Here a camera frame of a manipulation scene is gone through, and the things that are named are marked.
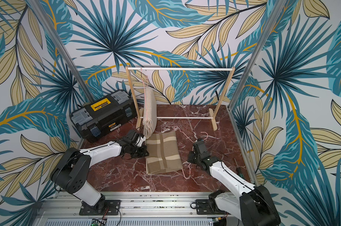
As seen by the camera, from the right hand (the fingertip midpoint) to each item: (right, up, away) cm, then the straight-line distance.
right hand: (184, 157), depth 86 cm
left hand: (-23, +1, +3) cm, 23 cm away
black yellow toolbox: (-51, +25, +5) cm, 57 cm away
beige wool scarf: (-21, +28, -1) cm, 35 cm away
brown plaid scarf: (-13, +2, +4) cm, 14 cm away
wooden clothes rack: (+26, +29, +28) cm, 48 cm away
